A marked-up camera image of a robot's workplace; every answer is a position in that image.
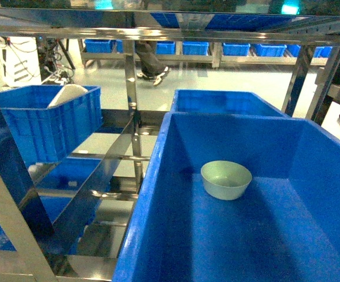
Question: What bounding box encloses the blue bin lower left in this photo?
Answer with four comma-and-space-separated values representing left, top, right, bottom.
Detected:
36, 157, 100, 221

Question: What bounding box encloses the green bowl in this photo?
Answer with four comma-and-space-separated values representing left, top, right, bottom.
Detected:
200, 160, 253, 200

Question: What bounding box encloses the white equipment cabinet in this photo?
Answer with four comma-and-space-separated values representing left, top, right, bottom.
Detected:
0, 36, 42, 88

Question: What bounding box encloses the blue bin upper left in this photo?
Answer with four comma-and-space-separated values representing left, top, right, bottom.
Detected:
0, 85, 102, 165

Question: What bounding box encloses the white plate in bin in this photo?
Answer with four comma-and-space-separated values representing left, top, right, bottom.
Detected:
47, 84, 88, 109

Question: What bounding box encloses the person in dark trousers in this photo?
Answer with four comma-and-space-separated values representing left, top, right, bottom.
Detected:
135, 41, 170, 86

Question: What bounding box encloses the large blue bin centre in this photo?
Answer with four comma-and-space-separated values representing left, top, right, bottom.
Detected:
113, 113, 340, 281

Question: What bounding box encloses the steel roller shelf rack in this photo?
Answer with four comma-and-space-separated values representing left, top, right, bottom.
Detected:
0, 5, 340, 281

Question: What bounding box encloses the blue bin behind centre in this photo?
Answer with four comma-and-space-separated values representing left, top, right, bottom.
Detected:
170, 89, 287, 118

